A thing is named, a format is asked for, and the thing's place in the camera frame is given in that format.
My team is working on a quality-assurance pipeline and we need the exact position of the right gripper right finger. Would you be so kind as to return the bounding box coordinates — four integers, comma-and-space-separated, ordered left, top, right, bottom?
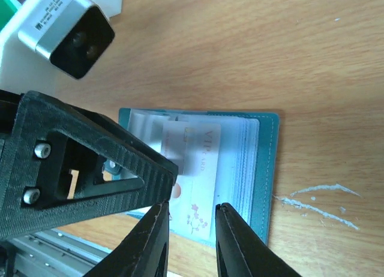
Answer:
215, 203, 299, 276

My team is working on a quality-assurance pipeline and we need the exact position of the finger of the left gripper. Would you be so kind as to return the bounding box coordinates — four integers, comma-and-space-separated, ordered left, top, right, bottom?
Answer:
1, 91, 178, 240

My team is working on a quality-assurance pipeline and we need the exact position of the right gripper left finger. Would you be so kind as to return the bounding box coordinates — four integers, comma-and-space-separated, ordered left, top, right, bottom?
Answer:
85, 202, 170, 276

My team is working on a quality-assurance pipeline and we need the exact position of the white VIP flower card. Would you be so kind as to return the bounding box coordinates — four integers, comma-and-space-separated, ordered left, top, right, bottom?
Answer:
161, 121, 221, 240

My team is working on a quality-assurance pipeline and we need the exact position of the teal leather card holder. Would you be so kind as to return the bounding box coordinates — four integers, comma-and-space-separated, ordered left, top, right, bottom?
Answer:
118, 108, 280, 246

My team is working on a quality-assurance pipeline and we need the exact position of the white translucent bin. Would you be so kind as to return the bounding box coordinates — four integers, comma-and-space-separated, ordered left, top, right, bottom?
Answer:
1, 0, 115, 95

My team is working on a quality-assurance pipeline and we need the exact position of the middle green bin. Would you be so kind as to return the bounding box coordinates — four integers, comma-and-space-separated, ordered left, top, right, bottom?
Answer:
0, 0, 26, 30

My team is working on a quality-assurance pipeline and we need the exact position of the aluminium front rail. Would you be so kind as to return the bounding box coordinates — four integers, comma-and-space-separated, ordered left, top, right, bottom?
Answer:
1, 229, 112, 276

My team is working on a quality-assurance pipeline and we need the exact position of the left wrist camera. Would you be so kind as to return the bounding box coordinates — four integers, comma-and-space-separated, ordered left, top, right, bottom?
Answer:
17, 0, 115, 79

